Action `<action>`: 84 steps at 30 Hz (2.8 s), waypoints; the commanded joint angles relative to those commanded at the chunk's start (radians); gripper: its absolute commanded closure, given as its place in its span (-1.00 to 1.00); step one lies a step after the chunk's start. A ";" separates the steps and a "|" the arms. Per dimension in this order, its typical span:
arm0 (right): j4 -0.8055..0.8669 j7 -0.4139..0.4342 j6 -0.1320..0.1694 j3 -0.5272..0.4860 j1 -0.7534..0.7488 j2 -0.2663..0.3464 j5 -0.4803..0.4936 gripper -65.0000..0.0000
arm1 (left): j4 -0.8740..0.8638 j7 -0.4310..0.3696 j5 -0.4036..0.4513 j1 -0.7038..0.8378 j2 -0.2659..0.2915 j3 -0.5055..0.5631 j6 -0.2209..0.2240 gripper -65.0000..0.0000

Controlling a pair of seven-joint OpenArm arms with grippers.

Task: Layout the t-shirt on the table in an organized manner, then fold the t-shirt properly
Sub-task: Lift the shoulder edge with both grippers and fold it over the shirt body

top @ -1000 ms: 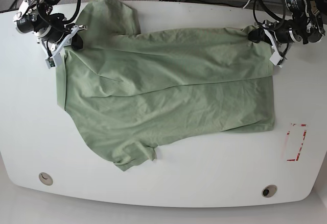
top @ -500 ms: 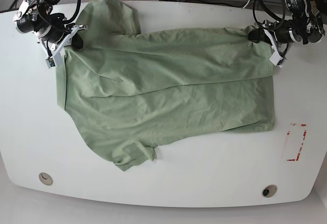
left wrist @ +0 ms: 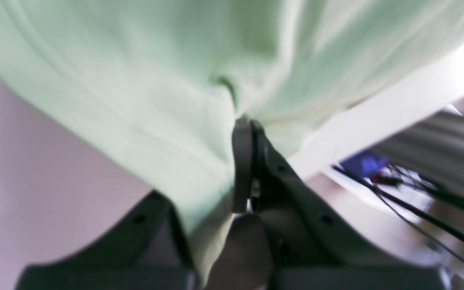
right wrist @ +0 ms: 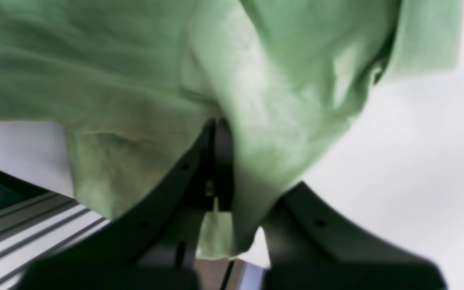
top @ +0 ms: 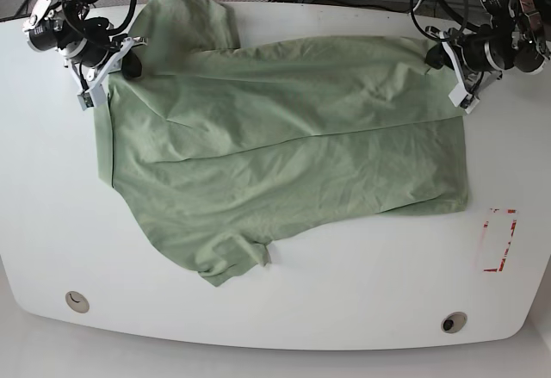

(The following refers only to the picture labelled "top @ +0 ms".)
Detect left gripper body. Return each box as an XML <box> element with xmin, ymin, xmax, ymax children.
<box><xmin>425</xmin><ymin>24</ymin><xmax>505</xmax><ymax>77</ymax></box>

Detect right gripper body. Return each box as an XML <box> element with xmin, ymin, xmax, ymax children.
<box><xmin>62</xmin><ymin>34</ymin><xmax>147</xmax><ymax>73</ymax></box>

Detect green t-shirt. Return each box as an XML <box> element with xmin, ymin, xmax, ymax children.
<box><xmin>94</xmin><ymin>0</ymin><xmax>468</xmax><ymax>286</ymax></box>

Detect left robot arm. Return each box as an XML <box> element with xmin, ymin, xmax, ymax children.
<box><xmin>424</xmin><ymin>0</ymin><xmax>550</xmax><ymax>106</ymax></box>

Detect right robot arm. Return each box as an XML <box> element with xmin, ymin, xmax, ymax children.
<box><xmin>22</xmin><ymin>0</ymin><xmax>147</xmax><ymax>96</ymax></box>

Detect red tape rectangle marking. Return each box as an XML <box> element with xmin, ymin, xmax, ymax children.
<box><xmin>477</xmin><ymin>208</ymin><xmax>518</xmax><ymax>273</ymax></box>

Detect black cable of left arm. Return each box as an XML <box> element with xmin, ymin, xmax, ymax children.
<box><xmin>407</xmin><ymin>0</ymin><xmax>492</xmax><ymax>41</ymax></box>

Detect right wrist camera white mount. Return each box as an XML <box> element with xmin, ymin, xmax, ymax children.
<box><xmin>65</xmin><ymin>37</ymin><xmax>140</xmax><ymax>111</ymax></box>

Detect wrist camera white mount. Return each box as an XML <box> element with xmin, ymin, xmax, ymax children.
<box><xmin>443</xmin><ymin>42</ymin><xmax>484</xmax><ymax>115</ymax></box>
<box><xmin>65</xmin><ymin>37</ymin><xmax>140</xmax><ymax>111</ymax></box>

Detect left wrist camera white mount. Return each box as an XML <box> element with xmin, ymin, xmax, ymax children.
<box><xmin>443</xmin><ymin>42</ymin><xmax>484</xmax><ymax>115</ymax></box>

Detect left table cable grommet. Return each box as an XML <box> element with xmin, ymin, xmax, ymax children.
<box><xmin>65</xmin><ymin>291</ymin><xmax>90</xmax><ymax>314</ymax></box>

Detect table cable grommet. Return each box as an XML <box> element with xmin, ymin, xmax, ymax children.
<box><xmin>441</xmin><ymin>312</ymin><xmax>467</xmax><ymax>334</ymax></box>
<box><xmin>65</xmin><ymin>291</ymin><xmax>90</xmax><ymax>314</ymax></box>

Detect right table cable grommet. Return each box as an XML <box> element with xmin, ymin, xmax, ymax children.
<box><xmin>441</xmin><ymin>312</ymin><xmax>467</xmax><ymax>334</ymax></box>

